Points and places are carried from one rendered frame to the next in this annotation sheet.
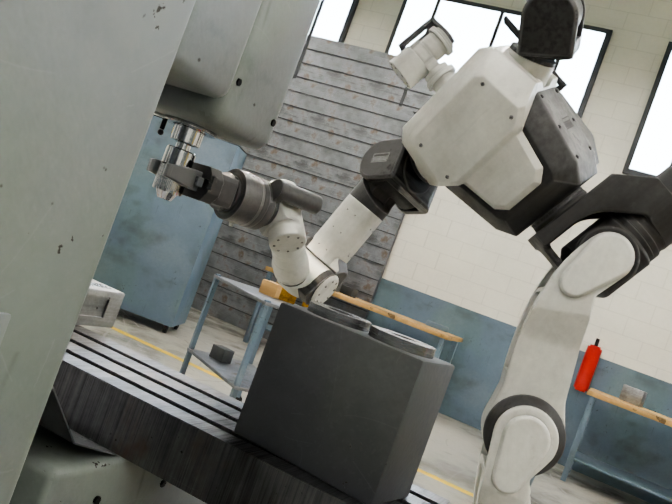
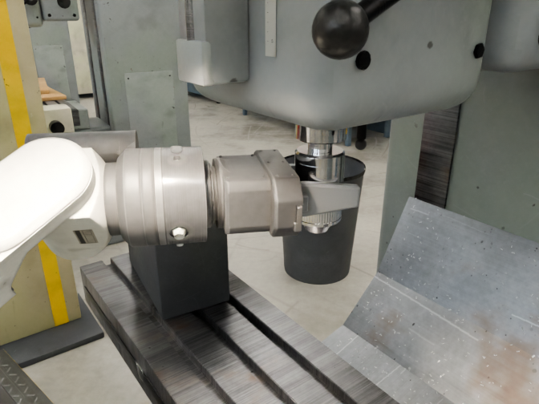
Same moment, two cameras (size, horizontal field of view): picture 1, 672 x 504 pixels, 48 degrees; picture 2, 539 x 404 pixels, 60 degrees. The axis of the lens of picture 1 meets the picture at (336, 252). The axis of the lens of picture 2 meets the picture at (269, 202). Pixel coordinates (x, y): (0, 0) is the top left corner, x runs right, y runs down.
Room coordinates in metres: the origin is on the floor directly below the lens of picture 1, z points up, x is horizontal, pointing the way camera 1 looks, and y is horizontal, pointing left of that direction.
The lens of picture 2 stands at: (1.56, 0.46, 1.39)
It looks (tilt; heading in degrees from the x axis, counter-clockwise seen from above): 22 degrees down; 211
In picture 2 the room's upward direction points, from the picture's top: straight up
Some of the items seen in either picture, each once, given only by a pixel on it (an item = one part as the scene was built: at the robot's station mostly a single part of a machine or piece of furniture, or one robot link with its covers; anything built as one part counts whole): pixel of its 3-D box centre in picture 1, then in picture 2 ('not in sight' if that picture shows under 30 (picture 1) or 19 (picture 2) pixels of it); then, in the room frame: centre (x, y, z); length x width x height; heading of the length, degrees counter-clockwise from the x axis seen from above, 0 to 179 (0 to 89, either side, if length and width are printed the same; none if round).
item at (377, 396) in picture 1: (345, 394); (172, 231); (1.01, -0.08, 1.03); 0.22 x 0.12 x 0.20; 60
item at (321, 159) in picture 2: (180, 152); (319, 154); (1.17, 0.28, 1.26); 0.05 x 0.05 x 0.01
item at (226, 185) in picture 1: (219, 191); (224, 195); (1.23, 0.21, 1.23); 0.13 x 0.12 x 0.10; 43
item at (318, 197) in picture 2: (164, 169); (327, 199); (1.19, 0.30, 1.23); 0.06 x 0.02 x 0.03; 133
